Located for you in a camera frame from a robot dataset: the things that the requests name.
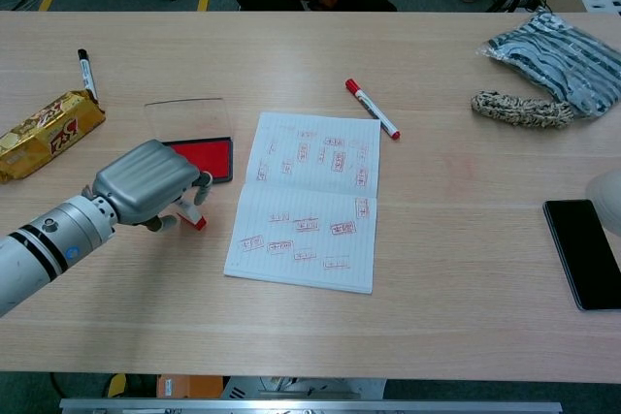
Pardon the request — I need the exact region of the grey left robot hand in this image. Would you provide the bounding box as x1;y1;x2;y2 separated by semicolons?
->
91;139;214;234

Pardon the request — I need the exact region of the small white red stamp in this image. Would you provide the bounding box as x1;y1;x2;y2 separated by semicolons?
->
174;198;208;231

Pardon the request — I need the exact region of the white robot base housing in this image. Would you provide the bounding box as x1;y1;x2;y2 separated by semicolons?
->
221;375;387;400

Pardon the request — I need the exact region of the open lined stamped notebook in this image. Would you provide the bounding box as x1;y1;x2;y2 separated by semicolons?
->
223;111;382;296

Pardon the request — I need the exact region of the red ink pad clear lid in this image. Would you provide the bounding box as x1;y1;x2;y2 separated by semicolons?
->
144;97;235;186

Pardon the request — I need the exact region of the gold snack package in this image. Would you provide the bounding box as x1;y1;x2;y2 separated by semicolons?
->
0;89;107;185

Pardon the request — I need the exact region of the black white marker pen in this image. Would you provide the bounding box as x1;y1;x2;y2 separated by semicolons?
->
77;48;100;101

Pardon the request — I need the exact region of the orange box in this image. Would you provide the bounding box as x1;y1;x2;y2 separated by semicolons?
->
155;373;225;400

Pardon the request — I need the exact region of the red white marker pen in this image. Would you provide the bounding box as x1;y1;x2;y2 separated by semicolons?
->
344;78;402;141

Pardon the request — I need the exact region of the striped cloth in plastic bag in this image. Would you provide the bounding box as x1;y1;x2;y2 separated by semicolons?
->
474;7;621;119

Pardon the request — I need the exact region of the black smartphone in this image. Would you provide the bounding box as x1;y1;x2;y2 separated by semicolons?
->
541;199;621;312

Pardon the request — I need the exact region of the aluminium rail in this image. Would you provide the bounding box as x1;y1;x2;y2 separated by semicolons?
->
58;398;564;414

